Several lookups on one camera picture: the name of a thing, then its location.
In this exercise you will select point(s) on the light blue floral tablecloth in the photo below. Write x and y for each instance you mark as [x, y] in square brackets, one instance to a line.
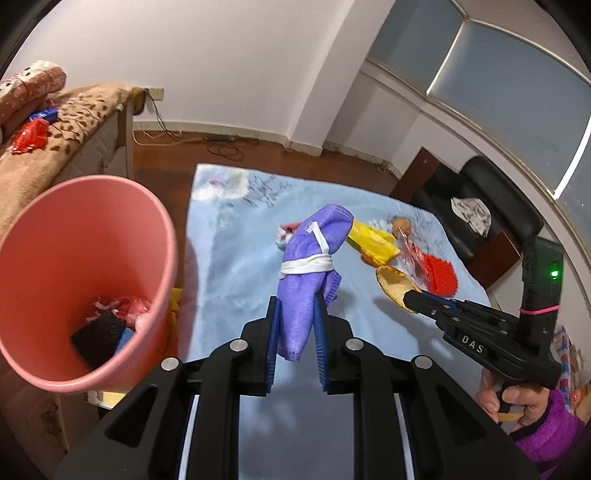
[231, 286]

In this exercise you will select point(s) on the black leather armchair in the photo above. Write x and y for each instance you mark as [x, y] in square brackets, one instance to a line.
[434, 203]

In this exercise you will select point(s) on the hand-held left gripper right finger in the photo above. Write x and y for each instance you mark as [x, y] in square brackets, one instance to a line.
[321, 350]

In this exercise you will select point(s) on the walnut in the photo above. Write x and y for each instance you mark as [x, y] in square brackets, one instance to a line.
[402, 226]

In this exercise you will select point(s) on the yellow plastic bag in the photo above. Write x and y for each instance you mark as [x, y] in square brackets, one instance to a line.
[175, 309]

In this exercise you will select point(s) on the bed with brown blanket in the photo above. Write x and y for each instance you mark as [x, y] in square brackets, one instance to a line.
[55, 152]

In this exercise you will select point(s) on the colourful printed cloth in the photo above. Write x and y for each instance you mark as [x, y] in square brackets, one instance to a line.
[565, 350]

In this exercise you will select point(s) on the wall socket with plugs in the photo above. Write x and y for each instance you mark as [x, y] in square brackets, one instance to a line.
[156, 93]

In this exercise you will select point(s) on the red plastic bag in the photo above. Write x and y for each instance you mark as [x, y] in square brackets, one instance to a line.
[30, 137]

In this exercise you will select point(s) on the yellow foam fruit net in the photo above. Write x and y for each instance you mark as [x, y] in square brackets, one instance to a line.
[369, 237]

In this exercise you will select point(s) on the black foam fruit net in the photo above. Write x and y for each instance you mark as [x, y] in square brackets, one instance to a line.
[99, 339]

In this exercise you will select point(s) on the window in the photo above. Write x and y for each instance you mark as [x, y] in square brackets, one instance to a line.
[498, 60]

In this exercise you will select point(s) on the small blue packet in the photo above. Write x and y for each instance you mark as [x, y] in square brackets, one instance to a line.
[46, 114]

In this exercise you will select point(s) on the red scrubber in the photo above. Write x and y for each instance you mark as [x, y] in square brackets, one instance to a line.
[438, 274]

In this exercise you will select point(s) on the white and red snack wrapper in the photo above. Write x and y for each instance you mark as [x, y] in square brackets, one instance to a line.
[411, 256]

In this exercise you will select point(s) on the person's right forearm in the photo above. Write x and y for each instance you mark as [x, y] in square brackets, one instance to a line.
[554, 434]

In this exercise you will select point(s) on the pink plastic bucket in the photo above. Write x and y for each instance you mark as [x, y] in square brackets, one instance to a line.
[69, 240]

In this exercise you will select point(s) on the wooden bed with mattress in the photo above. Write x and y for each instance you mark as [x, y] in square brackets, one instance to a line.
[106, 147]

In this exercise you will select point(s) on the purple face mask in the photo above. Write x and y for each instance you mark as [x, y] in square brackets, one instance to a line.
[300, 300]

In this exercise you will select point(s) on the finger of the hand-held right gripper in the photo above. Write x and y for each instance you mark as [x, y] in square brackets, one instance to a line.
[418, 305]
[443, 300]

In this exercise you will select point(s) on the orange plastic bag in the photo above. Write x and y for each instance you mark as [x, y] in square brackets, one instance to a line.
[136, 310]

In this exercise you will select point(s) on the red-white paper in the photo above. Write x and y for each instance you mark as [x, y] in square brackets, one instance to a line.
[104, 308]

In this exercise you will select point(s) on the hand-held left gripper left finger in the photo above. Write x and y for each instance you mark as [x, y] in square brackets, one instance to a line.
[273, 350]

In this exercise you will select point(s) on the person's right hand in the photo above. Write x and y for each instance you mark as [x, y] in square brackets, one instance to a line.
[521, 401]

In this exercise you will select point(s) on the white crumpled cloth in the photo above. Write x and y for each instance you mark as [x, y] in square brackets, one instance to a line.
[473, 214]

